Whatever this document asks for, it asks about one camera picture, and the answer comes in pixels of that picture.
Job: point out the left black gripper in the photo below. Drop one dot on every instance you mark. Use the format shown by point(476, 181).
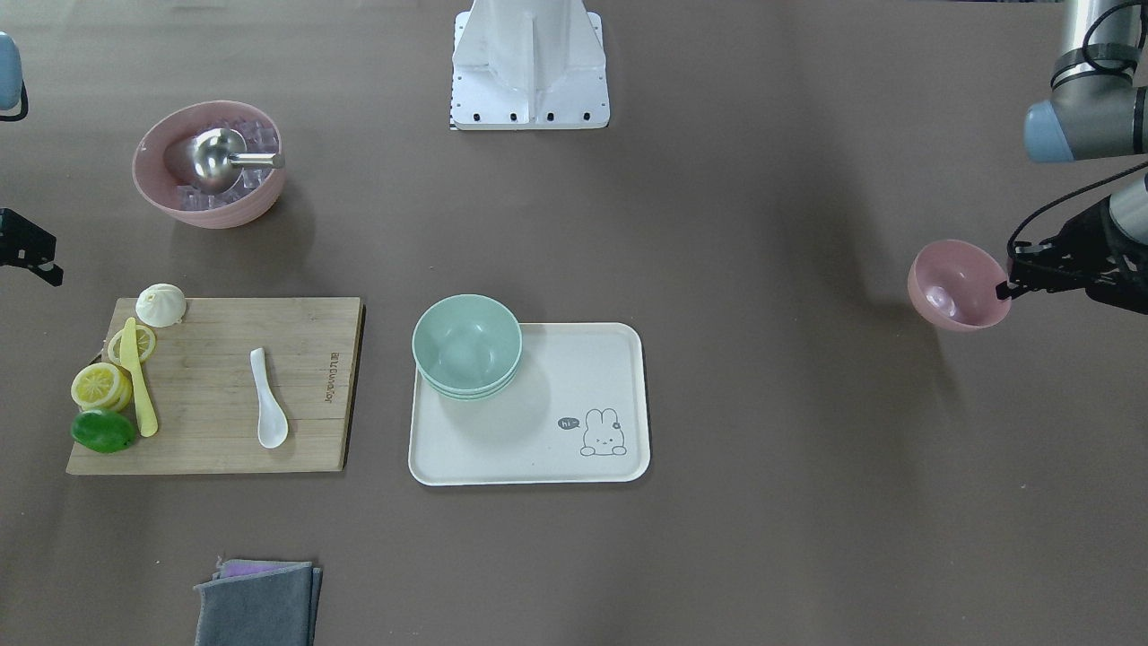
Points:
point(1088, 235)

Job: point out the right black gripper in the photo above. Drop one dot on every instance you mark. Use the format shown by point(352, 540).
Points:
point(20, 240)

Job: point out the small pink bowl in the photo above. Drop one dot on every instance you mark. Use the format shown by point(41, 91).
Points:
point(952, 284)

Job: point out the white ceramic spoon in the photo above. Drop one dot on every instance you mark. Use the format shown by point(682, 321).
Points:
point(272, 426)

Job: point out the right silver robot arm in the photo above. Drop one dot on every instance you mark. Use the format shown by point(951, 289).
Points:
point(15, 104)

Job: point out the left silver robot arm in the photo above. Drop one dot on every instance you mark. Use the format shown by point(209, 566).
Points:
point(1094, 110)

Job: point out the large pink ice bowl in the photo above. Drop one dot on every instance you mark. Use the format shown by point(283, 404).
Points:
point(161, 171)

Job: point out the green bowl stack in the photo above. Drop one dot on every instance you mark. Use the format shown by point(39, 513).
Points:
point(467, 346)

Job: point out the yellow plastic knife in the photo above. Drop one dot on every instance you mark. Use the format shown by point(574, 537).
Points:
point(145, 415)

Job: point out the white steamed bun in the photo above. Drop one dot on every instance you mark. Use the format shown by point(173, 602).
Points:
point(161, 305)

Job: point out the single lemon slice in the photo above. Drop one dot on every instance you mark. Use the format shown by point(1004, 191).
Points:
point(145, 342)

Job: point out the stacked lemon slices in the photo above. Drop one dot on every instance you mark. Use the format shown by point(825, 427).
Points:
point(102, 385)

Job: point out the green lime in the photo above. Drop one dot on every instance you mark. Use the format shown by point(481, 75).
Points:
point(103, 430)

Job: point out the bamboo cutting board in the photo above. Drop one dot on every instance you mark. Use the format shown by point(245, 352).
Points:
point(204, 393)

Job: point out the metal ice scoop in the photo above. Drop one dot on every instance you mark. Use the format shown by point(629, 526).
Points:
point(218, 156)

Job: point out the purple cloth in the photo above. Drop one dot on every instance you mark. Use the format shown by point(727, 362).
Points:
point(243, 567)

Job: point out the grey folded cloth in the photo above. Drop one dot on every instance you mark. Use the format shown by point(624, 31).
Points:
point(275, 608)

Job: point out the cream rabbit tray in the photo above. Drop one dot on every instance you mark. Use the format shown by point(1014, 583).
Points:
point(576, 412)

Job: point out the white pedestal column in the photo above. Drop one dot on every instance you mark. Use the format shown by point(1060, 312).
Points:
point(528, 65)

